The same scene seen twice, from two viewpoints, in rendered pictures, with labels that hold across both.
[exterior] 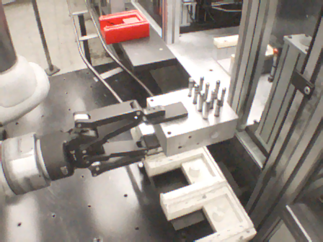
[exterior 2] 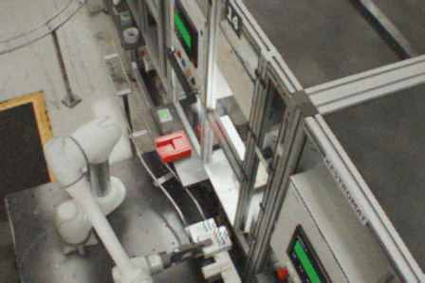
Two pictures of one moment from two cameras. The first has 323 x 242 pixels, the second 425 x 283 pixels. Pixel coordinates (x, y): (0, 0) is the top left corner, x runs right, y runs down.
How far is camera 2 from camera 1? 1.71 m
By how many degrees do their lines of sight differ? 9
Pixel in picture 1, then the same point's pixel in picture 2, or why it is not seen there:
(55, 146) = (167, 259)
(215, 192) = (226, 266)
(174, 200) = (208, 270)
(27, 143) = (156, 259)
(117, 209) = (176, 269)
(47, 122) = (120, 209)
